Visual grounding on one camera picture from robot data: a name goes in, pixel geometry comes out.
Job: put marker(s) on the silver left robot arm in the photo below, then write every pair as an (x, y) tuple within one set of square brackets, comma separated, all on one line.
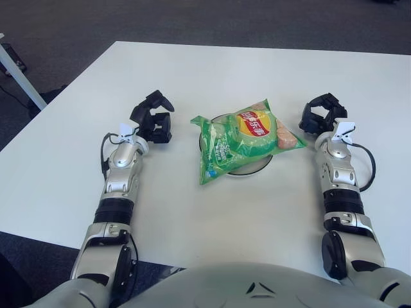
[(122, 157)]

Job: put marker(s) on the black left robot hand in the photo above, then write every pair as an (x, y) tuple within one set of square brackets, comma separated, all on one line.
[(160, 128)]

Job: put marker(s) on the white plate with black rim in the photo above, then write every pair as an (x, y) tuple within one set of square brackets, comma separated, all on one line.
[(247, 170)]

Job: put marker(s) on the white side table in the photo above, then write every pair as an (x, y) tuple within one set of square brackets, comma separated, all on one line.
[(19, 80)]

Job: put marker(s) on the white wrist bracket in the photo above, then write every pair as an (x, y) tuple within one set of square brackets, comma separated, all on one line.
[(343, 130), (126, 131)]

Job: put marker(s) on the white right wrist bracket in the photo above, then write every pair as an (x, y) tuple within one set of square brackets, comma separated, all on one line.
[(343, 130)]

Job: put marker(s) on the grey robot torso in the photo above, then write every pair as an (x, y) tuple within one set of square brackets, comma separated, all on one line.
[(241, 288)]

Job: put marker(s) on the green potato chip bag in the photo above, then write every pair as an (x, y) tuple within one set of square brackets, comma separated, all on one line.
[(231, 150)]

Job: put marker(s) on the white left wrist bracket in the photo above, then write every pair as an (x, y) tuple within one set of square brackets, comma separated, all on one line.
[(126, 131)]

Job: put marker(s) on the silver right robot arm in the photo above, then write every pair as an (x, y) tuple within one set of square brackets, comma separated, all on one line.
[(337, 154)]

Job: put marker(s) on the black floor box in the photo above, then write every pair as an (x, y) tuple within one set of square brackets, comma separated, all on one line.
[(16, 59)]

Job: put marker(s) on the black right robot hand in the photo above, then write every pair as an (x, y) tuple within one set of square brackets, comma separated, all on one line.
[(309, 120)]

